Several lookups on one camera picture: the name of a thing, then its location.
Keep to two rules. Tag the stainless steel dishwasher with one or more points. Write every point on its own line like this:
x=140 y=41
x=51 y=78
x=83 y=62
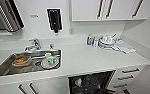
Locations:
x=94 y=83

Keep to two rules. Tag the blue dish soap bottle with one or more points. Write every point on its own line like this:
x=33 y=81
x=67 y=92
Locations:
x=89 y=40

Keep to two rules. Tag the small white cup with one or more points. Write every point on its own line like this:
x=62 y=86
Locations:
x=94 y=42

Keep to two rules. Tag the small chrome sink knob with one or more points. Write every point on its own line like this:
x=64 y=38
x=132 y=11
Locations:
x=51 y=46

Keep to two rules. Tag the white plate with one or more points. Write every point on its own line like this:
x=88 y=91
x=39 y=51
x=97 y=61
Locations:
x=56 y=64

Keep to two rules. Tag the white mug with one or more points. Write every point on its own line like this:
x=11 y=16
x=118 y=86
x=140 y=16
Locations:
x=49 y=58

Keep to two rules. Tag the stack of white plates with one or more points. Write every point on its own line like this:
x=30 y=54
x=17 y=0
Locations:
x=107 y=41

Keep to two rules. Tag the black soap dispenser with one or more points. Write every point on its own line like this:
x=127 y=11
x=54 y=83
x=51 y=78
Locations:
x=54 y=20

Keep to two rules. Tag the chrome faucet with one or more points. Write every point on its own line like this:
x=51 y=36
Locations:
x=33 y=46

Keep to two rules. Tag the white base cabinet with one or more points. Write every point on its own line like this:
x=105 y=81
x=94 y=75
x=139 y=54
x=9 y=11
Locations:
x=47 y=87

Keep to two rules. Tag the white dish towel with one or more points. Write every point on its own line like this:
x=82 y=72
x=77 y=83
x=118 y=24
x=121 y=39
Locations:
x=126 y=47

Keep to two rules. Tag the brown bowl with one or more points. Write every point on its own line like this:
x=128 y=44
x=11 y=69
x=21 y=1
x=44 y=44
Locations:
x=21 y=60

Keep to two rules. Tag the steel sink basin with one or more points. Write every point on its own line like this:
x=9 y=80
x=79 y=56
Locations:
x=4 y=71

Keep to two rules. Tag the steel paper towel dispenser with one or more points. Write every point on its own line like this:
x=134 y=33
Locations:
x=6 y=15

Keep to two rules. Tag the white wall outlet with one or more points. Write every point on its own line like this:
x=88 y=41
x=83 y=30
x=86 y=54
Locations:
x=71 y=30

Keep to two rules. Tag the white wall cabinet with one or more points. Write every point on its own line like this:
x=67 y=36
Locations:
x=87 y=10

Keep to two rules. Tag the small wall label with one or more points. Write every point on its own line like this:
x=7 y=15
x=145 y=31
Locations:
x=34 y=15

